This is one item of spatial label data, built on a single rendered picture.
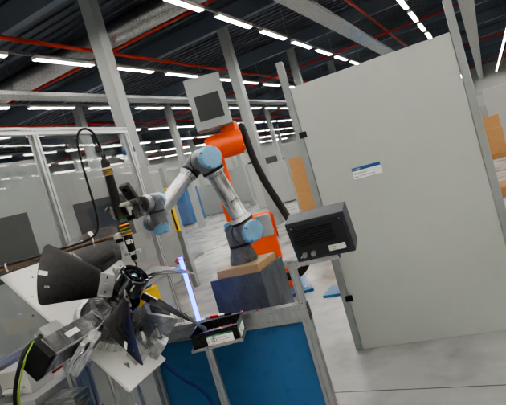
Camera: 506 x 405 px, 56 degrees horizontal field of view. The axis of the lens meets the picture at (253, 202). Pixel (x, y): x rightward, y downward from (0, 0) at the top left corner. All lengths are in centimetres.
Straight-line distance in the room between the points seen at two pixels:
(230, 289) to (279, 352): 42
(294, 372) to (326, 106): 191
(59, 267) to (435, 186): 247
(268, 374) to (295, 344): 21
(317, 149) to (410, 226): 84
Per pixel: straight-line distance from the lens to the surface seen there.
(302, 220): 204
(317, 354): 227
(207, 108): 582
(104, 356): 201
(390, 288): 363
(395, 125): 345
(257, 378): 243
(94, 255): 212
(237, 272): 247
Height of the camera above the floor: 147
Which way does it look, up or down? 3 degrees down
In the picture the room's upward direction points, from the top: 16 degrees counter-clockwise
